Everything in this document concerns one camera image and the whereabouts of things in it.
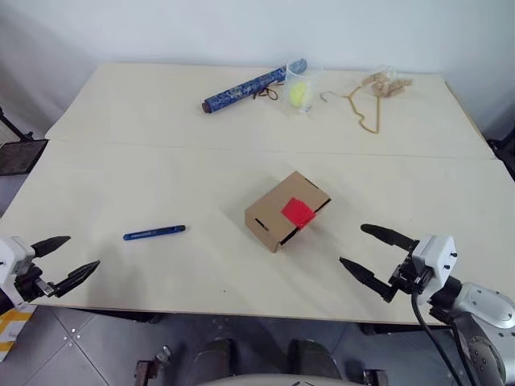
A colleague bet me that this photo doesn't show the clear plastic measuring cup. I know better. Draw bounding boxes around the clear plastic measuring cup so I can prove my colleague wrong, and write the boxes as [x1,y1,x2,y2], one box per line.
[283,59,325,117]

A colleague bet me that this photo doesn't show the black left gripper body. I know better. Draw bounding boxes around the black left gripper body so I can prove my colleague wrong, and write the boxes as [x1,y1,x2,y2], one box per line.
[14,263,58,303]

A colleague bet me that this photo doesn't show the gold wire clothes hanger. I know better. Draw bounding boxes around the gold wire clothes hanger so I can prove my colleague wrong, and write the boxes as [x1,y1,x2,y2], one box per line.
[319,78,382,135]

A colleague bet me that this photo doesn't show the blue patterned rolled scroll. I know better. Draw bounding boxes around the blue patterned rolled scroll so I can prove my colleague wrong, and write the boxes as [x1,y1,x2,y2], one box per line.
[201,57,309,115]

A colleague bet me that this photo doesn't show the black equipment stand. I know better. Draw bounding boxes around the black equipment stand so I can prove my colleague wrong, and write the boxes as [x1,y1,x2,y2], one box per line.
[485,136,515,179]

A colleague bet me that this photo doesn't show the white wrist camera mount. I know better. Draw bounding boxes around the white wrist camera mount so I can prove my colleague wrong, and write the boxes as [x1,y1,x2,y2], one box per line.
[0,236,36,309]
[410,234,458,289]

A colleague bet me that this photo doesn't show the brown metal foot bracket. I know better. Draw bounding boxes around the brown metal foot bracket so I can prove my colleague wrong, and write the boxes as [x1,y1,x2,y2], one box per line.
[134,345,173,386]
[360,367,390,386]

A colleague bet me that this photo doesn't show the yellow-green ball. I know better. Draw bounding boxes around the yellow-green ball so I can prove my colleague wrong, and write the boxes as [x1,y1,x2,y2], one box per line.
[289,81,310,109]

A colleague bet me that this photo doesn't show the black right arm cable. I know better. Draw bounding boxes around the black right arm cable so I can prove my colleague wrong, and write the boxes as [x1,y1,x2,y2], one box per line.
[447,316,480,386]
[410,289,458,386]

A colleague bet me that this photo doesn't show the dark rounded shape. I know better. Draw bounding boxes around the dark rounded shape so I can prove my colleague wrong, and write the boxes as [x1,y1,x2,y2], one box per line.
[288,339,344,380]
[192,339,243,380]

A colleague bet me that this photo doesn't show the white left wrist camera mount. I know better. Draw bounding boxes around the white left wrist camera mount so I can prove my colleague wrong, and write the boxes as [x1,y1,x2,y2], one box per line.
[0,236,36,309]

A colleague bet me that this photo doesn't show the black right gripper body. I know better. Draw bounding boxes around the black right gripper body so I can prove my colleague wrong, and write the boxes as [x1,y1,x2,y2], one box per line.
[388,249,435,295]

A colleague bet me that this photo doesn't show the clear bag of wooden pegs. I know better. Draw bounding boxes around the clear bag of wooden pegs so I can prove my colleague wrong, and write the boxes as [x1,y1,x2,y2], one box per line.
[360,65,414,98]

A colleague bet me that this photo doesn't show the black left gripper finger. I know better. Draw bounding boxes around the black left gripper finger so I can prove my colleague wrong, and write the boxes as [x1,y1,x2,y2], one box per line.
[31,235,72,258]
[51,260,101,299]

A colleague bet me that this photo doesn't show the dark framed eyeglasses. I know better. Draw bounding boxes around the dark framed eyeglasses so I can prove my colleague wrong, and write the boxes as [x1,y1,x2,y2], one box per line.
[252,83,280,101]

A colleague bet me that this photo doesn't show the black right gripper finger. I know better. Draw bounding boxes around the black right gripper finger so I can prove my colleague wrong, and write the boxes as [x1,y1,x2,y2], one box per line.
[360,223,420,253]
[339,257,398,303]

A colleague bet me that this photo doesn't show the red tape patch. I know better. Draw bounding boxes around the red tape patch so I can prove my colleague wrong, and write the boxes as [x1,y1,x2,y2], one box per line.
[280,196,317,229]

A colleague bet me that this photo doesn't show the pale robot torso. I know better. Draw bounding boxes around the pale robot torso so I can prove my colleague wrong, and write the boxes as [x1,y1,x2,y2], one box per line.
[208,373,323,386]

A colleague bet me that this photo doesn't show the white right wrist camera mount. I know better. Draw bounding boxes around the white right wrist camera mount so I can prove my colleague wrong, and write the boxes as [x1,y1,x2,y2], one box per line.
[410,234,458,289]

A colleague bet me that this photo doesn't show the brown cardboard box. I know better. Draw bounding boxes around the brown cardboard box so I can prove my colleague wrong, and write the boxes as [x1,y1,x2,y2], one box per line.
[244,170,333,254]

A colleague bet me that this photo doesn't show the black mesh stand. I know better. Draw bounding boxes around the black mesh stand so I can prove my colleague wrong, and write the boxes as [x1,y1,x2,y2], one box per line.
[0,105,48,177]

